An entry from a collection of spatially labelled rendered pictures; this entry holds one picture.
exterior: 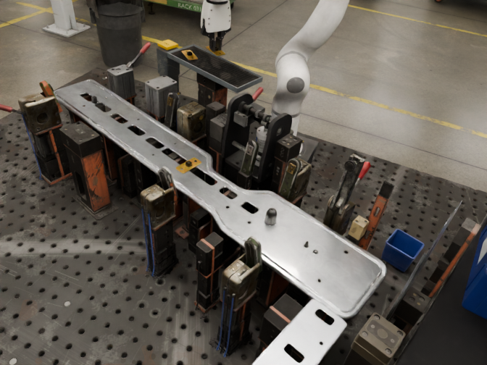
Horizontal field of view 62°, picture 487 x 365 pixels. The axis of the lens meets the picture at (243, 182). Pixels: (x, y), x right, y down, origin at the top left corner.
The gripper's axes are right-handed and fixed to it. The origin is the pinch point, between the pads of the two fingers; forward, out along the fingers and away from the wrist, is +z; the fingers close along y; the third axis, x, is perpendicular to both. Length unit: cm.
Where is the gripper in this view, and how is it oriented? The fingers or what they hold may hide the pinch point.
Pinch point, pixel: (215, 43)
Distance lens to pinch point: 155.8
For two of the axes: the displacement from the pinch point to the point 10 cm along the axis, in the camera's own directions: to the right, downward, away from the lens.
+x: 5.5, 5.8, -6.0
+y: -8.3, 3.1, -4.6
